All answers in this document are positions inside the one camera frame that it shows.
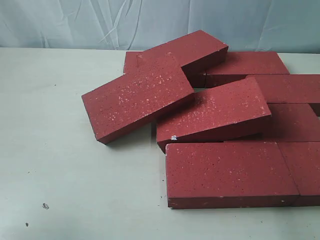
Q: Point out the red brick with white chip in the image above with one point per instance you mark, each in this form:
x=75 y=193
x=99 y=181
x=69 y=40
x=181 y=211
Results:
x=221 y=113

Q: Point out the white backdrop cloth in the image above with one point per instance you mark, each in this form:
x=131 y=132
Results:
x=284 y=26

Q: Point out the red brick front large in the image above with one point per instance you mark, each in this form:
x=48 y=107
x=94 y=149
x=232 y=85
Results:
x=227 y=175

